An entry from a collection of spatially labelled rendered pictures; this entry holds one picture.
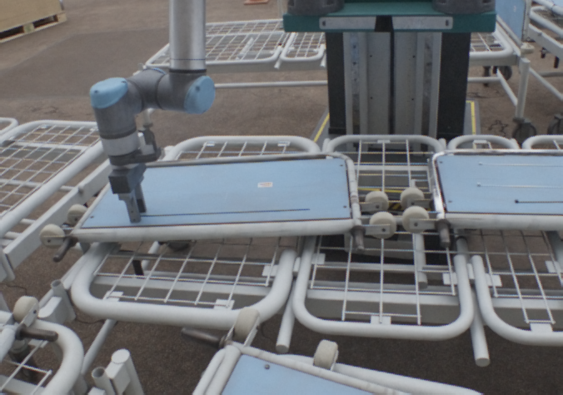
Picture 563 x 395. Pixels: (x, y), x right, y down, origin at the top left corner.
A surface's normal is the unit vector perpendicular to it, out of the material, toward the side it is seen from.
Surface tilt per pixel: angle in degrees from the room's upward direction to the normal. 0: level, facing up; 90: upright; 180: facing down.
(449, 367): 0
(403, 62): 90
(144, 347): 0
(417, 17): 90
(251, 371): 7
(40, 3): 90
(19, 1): 90
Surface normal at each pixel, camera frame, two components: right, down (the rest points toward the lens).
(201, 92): 0.87, 0.24
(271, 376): 0.03, -0.85
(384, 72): -0.30, 0.50
